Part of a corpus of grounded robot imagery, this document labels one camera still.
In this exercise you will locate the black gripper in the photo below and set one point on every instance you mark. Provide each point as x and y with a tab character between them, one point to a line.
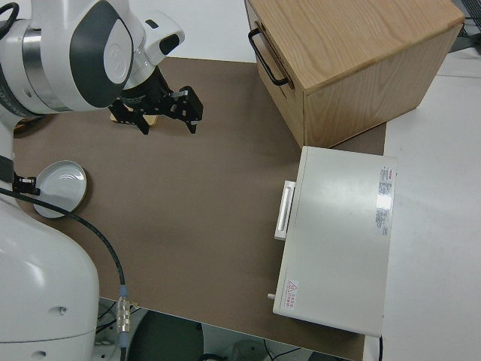
148	96

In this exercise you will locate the gray round plate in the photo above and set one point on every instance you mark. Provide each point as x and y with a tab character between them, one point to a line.
60	188

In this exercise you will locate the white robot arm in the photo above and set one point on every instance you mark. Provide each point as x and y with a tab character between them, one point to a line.
41	270

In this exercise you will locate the wooden mug tree stand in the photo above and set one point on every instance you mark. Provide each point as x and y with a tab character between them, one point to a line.
151	120

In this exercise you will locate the brown table mat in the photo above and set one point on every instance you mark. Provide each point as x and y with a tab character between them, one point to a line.
188	195

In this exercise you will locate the wooden drawer box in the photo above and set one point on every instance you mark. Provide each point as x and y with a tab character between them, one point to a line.
357	56

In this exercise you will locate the white toaster oven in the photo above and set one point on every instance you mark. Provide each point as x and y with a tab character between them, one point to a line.
338	233

